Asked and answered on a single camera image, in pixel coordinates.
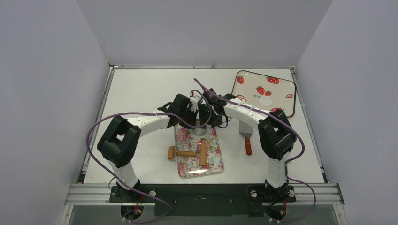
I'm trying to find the strawberry pattern tray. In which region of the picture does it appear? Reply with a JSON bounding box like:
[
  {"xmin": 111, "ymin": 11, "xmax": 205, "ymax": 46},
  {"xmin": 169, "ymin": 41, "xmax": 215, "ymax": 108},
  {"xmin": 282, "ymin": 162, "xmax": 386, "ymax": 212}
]
[{"xmin": 232, "ymin": 70, "xmax": 297, "ymax": 118}]

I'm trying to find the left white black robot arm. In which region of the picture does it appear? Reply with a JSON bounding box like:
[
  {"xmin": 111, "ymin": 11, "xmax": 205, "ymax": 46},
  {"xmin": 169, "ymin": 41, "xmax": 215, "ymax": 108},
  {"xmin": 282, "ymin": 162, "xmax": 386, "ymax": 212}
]
[{"xmin": 97, "ymin": 94, "xmax": 201, "ymax": 202}]

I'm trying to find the metal spatula wooden handle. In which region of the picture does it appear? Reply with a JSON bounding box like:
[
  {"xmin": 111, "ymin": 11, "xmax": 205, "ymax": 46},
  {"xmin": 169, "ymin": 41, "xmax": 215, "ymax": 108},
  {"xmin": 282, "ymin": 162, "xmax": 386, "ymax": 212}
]
[{"xmin": 238, "ymin": 121, "xmax": 253, "ymax": 156}]

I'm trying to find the aluminium front rail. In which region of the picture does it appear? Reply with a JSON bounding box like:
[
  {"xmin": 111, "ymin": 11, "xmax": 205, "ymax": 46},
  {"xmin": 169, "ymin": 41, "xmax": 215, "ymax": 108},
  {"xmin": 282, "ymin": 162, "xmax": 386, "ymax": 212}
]
[{"xmin": 64, "ymin": 183, "xmax": 344, "ymax": 206}]

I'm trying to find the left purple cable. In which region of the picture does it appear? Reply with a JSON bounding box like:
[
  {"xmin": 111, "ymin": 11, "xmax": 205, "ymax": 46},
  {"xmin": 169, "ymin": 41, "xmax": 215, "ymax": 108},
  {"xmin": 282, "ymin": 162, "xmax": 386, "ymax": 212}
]
[{"xmin": 85, "ymin": 90, "xmax": 213, "ymax": 225}]

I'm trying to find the flat round dumpling wrapper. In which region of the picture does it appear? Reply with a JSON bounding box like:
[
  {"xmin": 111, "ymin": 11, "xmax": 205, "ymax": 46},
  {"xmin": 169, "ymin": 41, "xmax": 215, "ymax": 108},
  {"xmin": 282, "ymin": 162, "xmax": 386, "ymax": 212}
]
[{"xmin": 259, "ymin": 96, "xmax": 273, "ymax": 106}]

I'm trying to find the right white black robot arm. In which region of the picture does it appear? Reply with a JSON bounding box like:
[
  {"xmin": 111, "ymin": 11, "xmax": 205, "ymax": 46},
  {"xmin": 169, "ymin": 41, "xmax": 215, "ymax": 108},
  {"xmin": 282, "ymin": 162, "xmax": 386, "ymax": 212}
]
[{"xmin": 203, "ymin": 88, "xmax": 299, "ymax": 201}]

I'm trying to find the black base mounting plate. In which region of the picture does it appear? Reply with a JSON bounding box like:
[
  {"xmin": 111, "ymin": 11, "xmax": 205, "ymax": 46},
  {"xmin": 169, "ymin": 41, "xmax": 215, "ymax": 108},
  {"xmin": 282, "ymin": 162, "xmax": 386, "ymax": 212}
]
[{"xmin": 109, "ymin": 183, "xmax": 296, "ymax": 217}]

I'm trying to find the floral pattern tray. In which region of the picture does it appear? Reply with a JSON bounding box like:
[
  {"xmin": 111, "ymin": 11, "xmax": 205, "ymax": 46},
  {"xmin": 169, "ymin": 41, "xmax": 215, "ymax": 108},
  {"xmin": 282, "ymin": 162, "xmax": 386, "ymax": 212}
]
[{"xmin": 173, "ymin": 125, "xmax": 224, "ymax": 179}]

